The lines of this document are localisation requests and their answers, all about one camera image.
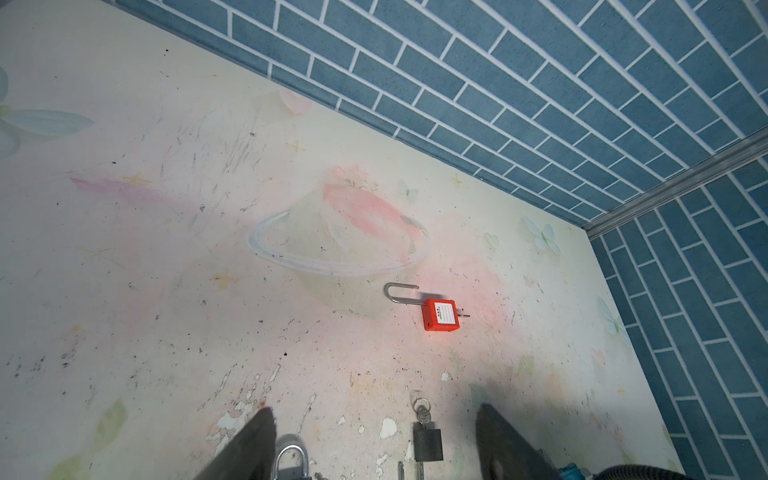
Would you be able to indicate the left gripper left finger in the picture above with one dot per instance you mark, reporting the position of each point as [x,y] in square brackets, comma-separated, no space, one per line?
[249,455]

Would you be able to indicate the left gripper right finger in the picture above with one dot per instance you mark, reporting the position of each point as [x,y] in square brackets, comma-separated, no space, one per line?
[504,453]

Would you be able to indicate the blue padlock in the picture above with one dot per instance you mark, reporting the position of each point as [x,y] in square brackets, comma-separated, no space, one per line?
[291,462]

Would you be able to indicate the black padlock with key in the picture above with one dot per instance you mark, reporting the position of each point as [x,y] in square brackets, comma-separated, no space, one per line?
[427,438]

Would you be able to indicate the red padlock with key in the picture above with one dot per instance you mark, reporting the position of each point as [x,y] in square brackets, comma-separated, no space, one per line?
[438,314]

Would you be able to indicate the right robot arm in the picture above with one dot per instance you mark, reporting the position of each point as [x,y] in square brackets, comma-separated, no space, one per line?
[621,472]

